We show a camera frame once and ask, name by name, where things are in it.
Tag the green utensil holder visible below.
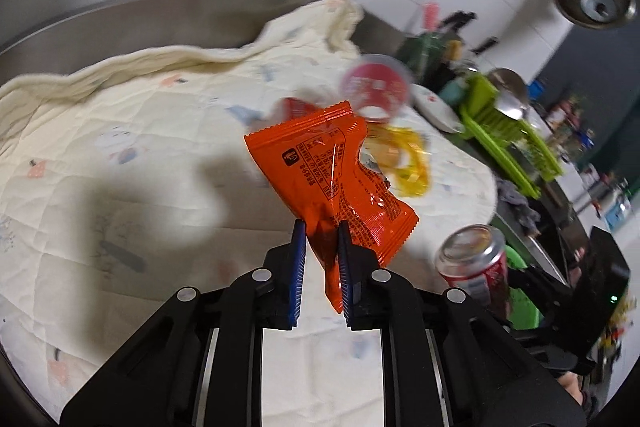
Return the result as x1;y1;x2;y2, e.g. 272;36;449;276
395;31;445;79

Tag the gold red drink bottle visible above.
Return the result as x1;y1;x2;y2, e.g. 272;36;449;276
269;96;320;124

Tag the steel bowl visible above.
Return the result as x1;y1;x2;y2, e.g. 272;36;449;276
487;68;529;120

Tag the orange snack packet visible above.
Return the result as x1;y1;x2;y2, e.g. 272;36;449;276
245;102;419;312

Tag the red instant noodle cup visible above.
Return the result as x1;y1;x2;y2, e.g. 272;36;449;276
338;54;414;124

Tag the white ceramic plate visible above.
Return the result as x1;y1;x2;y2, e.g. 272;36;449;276
411;84;465;134

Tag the red cola can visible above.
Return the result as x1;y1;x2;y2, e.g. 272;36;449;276
435;225;509;320

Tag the green mesh trash basket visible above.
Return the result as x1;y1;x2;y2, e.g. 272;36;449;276
506;246;541;331

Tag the yellow plastic pouch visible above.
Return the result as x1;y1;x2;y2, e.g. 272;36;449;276
363;124;431;197

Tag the grey dish rag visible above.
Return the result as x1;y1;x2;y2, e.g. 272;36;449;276
496;179;540;237

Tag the cream quilted cloth mat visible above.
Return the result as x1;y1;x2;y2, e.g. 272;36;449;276
1;0;497;426

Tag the black handled knife right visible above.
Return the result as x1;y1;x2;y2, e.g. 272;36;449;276
471;37;499;56

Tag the teal soap bottle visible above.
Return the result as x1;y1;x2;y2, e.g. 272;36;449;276
438;77;468;108

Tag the black handled cleaver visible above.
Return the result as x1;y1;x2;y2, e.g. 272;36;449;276
438;11;477;32

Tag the green dish rack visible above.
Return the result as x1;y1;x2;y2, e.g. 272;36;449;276
459;74;563;199

